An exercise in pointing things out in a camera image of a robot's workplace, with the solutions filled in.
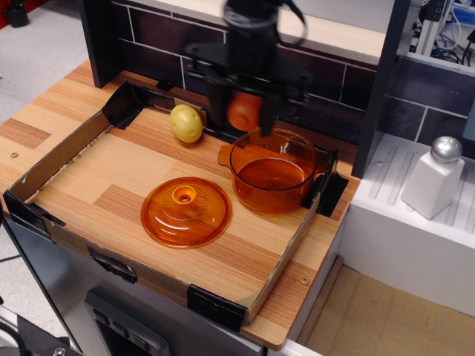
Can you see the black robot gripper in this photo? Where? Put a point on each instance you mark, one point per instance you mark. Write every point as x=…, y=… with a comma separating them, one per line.
x=250, y=61

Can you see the orange toy carrot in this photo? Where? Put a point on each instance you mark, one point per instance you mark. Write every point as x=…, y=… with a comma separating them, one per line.
x=243, y=111

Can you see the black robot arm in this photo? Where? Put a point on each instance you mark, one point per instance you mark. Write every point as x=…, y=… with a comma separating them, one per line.
x=257, y=9

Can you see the orange transparent pot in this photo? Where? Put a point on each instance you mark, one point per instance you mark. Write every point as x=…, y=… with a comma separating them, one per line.
x=273, y=174

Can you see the orange transparent pot lid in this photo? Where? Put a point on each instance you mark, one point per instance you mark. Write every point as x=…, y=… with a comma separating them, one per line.
x=186, y=212

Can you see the cardboard fence with black tape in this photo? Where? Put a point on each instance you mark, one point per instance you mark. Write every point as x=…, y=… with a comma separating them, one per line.
x=86, y=190

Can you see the yellow toy potato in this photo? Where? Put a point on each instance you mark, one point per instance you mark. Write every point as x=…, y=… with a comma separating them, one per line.
x=186, y=123

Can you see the light wooden shelf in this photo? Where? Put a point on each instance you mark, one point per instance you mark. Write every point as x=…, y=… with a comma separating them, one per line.
x=341, y=40

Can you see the white toy sink drainboard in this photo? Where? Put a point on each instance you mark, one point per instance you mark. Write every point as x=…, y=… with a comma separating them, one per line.
x=384, y=238

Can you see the white salt shaker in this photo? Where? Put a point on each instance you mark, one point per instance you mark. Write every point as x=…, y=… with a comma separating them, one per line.
x=431, y=186

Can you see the grey oven control panel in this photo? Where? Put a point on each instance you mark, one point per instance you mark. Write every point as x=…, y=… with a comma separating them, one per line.
x=121, y=333

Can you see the dark grey left post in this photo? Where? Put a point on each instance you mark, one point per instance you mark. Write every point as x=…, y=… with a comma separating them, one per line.
x=101, y=39

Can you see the dark grey post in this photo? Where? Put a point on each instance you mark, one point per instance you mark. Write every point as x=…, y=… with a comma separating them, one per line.
x=396, y=46
x=101, y=39

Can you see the dark grey right post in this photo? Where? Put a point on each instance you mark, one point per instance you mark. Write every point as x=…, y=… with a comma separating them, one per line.
x=396, y=46

